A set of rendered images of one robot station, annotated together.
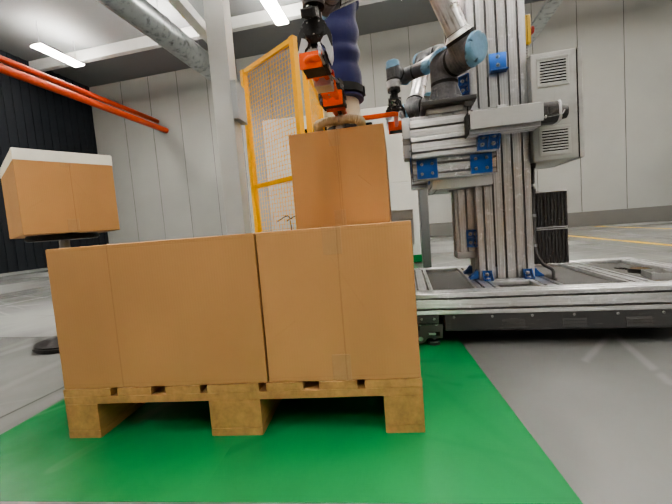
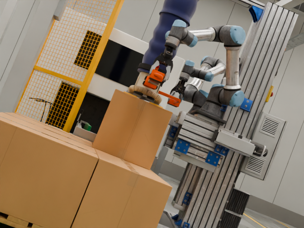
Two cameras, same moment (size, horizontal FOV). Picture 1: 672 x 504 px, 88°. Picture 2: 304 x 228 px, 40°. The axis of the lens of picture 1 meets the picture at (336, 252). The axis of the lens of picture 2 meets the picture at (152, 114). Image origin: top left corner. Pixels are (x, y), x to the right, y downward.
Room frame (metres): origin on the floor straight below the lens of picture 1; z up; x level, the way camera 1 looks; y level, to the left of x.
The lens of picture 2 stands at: (-1.09, 0.59, 0.71)
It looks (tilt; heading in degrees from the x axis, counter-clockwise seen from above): 4 degrees up; 345
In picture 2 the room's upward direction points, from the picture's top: 22 degrees clockwise
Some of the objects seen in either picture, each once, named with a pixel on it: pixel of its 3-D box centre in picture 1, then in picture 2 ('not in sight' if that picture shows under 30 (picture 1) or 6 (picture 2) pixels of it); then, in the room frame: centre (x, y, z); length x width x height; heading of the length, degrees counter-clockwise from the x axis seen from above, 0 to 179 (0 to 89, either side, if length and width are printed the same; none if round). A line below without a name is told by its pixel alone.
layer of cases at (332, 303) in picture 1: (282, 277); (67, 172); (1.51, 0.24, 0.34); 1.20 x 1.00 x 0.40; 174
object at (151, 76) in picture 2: (313, 65); (156, 76); (1.18, 0.02, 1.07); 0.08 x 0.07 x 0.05; 170
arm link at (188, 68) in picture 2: (393, 71); (188, 67); (2.01, -0.40, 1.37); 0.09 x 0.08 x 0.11; 139
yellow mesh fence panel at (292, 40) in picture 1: (276, 175); (59, 69); (3.22, 0.48, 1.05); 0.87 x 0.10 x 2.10; 46
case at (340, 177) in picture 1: (348, 185); (130, 129); (1.77, -0.09, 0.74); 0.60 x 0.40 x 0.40; 170
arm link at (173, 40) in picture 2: not in sight; (171, 42); (1.20, 0.01, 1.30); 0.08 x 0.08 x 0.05
